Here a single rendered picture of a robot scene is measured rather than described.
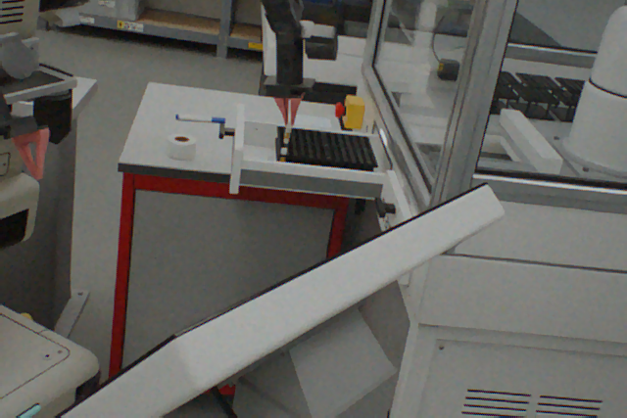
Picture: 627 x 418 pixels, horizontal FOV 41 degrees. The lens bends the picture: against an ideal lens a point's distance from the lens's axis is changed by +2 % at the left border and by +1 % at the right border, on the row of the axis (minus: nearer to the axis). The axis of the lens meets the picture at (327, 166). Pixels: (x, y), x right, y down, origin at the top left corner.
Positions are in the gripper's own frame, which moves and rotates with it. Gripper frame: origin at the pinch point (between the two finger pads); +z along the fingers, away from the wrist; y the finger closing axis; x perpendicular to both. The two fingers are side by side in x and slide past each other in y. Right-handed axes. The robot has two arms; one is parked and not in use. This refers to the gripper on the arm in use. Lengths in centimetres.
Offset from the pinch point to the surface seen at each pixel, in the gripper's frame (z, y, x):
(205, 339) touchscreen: -23, -15, 112
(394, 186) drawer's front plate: 7.3, -24.2, 13.4
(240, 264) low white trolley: 46, 16, -16
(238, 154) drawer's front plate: 4.5, 9.0, 9.7
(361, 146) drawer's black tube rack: 9.7, -14.7, -13.3
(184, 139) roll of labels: 14.4, 30.8, -20.7
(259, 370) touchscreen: -7, -15, 95
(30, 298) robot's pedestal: 75, 85, -34
